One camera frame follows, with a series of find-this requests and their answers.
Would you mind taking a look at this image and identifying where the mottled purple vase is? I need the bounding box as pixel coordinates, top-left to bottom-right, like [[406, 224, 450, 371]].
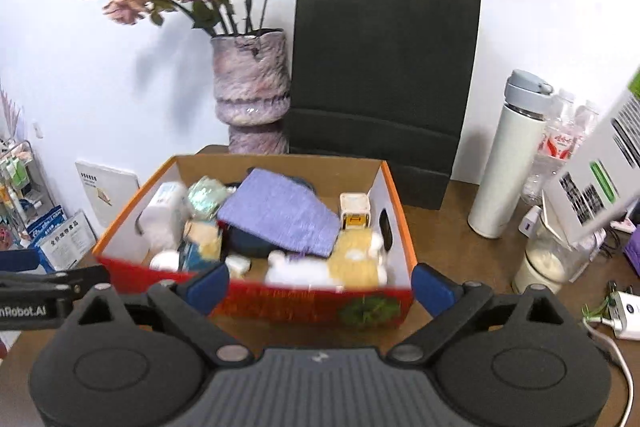
[[210, 28, 292, 155]]

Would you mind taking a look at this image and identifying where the cream cube charger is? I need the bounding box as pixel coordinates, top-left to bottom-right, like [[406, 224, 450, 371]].
[[339, 192, 373, 233]]

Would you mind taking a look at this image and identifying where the blue and white carton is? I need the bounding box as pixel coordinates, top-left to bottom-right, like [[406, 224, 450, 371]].
[[25, 206, 98, 273]]

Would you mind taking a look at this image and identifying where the purple knitted cloth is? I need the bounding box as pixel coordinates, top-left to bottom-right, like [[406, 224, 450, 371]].
[[216, 168, 342, 258]]

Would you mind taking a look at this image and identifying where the metal storage cart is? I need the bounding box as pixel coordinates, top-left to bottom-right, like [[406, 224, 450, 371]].
[[0, 139, 51, 253]]

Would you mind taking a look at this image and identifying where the pink feather decoration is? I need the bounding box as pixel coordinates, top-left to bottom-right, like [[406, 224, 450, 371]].
[[0, 79, 26, 142]]

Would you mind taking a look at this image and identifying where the glass of milk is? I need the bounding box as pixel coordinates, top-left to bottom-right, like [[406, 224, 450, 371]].
[[511, 204, 598, 295]]

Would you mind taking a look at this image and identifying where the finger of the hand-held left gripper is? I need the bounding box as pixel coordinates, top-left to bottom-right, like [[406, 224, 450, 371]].
[[0, 249, 42, 276], [0, 264, 112, 299]]

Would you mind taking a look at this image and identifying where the iridescent plastic bag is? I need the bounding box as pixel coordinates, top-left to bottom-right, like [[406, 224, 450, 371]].
[[186, 176, 231, 223]]

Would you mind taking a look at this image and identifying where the white cotton swab container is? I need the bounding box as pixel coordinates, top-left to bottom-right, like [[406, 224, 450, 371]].
[[137, 181, 190, 255]]

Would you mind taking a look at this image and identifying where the white cable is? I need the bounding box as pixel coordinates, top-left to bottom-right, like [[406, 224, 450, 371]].
[[582, 319, 632, 427]]

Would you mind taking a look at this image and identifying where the red cardboard box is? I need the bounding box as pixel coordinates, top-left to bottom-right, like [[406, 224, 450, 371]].
[[92, 154, 418, 330]]

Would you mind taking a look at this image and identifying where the black paper bag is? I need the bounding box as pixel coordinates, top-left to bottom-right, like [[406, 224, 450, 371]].
[[282, 0, 482, 210]]

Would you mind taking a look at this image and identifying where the white flat panel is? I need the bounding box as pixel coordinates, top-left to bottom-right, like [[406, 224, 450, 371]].
[[75, 159, 141, 228]]

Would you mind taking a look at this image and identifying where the small white brush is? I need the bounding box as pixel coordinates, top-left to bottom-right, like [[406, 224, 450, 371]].
[[224, 254, 252, 278]]

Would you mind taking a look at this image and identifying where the beige and blue packet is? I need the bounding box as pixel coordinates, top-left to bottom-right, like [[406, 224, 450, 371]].
[[177, 219, 223, 273]]

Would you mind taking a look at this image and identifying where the black and green cable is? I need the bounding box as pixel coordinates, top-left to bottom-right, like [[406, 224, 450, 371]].
[[580, 279, 618, 325]]

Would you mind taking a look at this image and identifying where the white power strip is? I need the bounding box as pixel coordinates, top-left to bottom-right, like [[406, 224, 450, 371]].
[[607, 289, 640, 342]]

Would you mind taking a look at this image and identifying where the white and green milk carton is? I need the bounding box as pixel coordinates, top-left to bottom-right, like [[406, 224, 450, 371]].
[[542, 66, 640, 244]]

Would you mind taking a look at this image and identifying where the white and yellow plush toy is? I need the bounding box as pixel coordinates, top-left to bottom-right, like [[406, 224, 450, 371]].
[[264, 229, 393, 290]]

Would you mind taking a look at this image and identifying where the small white charger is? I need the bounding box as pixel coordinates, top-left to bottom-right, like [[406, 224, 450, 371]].
[[519, 206, 543, 238]]

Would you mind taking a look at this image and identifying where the wooden desktop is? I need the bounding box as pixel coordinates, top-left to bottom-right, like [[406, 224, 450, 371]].
[[0, 146, 640, 427]]

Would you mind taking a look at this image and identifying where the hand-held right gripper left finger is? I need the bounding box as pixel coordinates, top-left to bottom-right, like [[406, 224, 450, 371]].
[[74, 261, 255, 369]]

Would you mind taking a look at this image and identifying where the purple container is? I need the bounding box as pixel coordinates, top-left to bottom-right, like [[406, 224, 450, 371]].
[[622, 234, 640, 275]]

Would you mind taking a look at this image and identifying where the white thermos bottle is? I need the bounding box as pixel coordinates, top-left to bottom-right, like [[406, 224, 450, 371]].
[[467, 69, 555, 239]]

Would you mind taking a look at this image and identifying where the clear plastic water bottle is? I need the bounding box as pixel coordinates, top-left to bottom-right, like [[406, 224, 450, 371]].
[[574, 99, 601, 142], [521, 88, 577, 206]]

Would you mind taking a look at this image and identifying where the navy zip pouch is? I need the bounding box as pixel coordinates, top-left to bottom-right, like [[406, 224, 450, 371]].
[[220, 174, 321, 260]]

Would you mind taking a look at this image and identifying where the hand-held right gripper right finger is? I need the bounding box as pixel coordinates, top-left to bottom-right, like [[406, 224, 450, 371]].
[[387, 262, 571, 368]]

